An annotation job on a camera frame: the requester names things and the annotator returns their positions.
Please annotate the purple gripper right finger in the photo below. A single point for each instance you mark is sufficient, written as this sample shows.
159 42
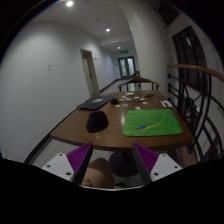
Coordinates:
153 166

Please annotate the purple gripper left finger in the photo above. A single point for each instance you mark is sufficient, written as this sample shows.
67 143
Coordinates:
71 166

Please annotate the green mouse pad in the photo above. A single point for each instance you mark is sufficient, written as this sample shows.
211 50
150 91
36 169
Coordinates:
151 123

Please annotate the black computer mouse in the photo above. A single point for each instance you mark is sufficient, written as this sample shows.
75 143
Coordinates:
97 121

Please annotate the brown round stool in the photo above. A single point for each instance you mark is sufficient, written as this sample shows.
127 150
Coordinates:
98 175

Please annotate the brown wooden table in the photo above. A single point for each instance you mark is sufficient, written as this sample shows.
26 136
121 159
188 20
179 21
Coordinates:
73 130

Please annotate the black laptop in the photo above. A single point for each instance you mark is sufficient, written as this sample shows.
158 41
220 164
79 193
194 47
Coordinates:
95 103

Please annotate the white paper card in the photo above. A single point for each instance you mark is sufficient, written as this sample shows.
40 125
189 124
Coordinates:
166 103

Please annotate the small black box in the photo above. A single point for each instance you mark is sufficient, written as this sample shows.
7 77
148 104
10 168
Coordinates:
114 101

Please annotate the black metal railing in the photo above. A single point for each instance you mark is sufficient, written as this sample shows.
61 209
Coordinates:
193 105

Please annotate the glass double door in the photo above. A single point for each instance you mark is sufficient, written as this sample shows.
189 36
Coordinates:
127 67

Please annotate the white doorway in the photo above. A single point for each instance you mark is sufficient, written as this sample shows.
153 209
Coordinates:
90 73

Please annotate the dark window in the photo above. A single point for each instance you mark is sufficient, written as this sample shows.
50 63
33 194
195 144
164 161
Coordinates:
190 52

